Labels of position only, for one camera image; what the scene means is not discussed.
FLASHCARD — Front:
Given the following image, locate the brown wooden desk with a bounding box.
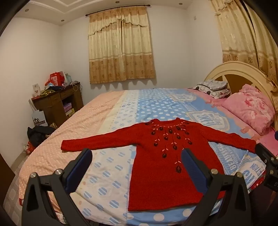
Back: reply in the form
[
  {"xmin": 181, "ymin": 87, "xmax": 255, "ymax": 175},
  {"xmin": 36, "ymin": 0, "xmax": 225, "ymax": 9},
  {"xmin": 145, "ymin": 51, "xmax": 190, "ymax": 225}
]
[{"xmin": 31, "ymin": 81, "xmax": 84, "ymax": 127}]

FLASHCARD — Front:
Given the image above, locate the bed with patterned sheet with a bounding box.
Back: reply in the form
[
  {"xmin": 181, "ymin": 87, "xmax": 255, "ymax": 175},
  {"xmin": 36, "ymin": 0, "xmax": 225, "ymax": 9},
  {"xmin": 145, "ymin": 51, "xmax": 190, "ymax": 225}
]
[{"xmin": 4, "ymin": 87, "xmax": 278, "ymax": 226}]

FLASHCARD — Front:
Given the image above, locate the dark curtain rod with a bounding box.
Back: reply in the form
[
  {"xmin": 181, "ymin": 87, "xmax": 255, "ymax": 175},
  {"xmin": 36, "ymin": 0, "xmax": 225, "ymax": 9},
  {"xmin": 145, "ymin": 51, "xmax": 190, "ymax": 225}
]
[{"xmin": 85, "ymin": 5, "xmax": 150, "ymax": 17}]

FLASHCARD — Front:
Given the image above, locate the red plastic bag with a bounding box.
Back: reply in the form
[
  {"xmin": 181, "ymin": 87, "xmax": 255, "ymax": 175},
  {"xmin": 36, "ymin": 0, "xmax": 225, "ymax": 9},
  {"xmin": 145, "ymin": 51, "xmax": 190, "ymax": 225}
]
[{"xmin": 24, "ymin": 141, "xmax": 36, "ymax": 155}]

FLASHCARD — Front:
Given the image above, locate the pink floral pillow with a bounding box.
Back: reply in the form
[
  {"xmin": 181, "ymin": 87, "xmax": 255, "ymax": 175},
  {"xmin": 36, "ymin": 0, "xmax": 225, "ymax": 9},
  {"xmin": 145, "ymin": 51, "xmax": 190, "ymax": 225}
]
[{"xmin": 222, "ymin": 84, "xmax": 276, "ymax": 135}]

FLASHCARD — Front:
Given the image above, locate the red knitted sweater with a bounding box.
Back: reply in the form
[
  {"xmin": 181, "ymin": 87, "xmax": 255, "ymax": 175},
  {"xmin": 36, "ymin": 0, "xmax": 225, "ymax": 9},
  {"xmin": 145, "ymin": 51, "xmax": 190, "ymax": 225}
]
[{"xmin": 61, "ymin": 118, "xmax": 257, "ymax": 212}]

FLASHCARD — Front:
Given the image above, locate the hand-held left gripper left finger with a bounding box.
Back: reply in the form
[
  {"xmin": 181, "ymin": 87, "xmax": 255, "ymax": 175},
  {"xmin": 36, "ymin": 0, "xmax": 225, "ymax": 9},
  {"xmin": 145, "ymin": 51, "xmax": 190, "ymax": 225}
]
[{"xmin": 22, "ymin": 148, "xmax": 93, "ymax": 226}]

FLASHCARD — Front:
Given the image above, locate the short beige window curtain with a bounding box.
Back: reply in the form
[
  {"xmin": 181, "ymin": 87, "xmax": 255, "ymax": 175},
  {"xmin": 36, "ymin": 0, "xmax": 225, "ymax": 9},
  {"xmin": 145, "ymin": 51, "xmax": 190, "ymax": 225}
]
[{"xmin": 87, "ymin": 6, "xmax": 156, "ymax": 85}]

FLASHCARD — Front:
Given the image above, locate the white greeting card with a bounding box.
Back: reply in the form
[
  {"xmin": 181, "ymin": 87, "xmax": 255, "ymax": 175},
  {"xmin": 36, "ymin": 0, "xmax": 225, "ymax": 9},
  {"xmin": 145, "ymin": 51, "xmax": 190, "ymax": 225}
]
[{"xmin": 32, "ymin": 84, "xmax": 42, "ymax": 97}]

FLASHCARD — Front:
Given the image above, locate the red gift bag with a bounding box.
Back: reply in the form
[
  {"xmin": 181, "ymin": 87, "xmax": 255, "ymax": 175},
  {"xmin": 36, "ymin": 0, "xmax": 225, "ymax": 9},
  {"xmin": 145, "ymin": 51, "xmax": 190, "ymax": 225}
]
[{"xmin": 50, "ymin": 72, "xmax": 66, "ymax": 86}]

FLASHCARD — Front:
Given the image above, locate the grey patterned folded cloth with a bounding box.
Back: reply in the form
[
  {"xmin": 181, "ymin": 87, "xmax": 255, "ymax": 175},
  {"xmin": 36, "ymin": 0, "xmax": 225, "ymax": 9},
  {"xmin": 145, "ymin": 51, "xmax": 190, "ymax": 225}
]
[{"xmin": 193, "ymin": 79, "xmax": 231, "ymax": 99}]

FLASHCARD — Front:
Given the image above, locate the cream wooden headboard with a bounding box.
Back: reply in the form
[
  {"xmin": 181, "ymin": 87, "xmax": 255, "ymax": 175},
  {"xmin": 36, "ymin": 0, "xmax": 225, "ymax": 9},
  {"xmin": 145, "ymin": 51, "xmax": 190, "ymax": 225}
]
[{"xmin": 204, "ymin": 61, "xmax": 278, "ymax": 113}]

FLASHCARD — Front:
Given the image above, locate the white paper bag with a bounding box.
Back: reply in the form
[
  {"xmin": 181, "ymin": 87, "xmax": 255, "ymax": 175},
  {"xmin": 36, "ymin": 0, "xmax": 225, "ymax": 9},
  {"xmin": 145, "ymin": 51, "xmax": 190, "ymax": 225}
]
[{"xmin": 29, "ymin": 99, "xmax": 48, "ymax": 127}]

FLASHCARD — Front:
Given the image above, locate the long beige patterned curtain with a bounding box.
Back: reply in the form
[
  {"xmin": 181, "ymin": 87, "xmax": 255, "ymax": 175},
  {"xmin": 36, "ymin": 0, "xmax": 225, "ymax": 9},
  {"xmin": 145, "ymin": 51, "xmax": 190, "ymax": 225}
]
[{"xmin": 210, "ymin": 0, "xmax": 278, "ymax": 89}]

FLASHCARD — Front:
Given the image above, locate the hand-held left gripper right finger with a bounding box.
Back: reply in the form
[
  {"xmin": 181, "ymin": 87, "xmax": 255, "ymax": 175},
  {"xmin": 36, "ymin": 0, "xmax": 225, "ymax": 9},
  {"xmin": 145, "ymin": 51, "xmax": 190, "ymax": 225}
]
[{"xmin": 181, "ymin": 148, "xmax": 252, "ymax": 226}]

